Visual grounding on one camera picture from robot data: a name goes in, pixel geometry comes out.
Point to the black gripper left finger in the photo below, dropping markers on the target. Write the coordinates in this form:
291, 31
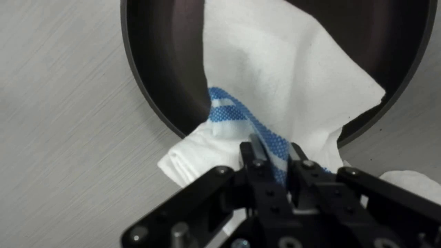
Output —
257, 184

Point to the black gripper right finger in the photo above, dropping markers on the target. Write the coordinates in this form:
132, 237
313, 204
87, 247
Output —
322, 188

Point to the white blue-striped tea towel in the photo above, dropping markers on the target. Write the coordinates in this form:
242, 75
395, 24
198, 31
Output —
276, 60

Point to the black frying pan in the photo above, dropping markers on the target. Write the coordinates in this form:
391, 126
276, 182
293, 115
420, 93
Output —
166, 56

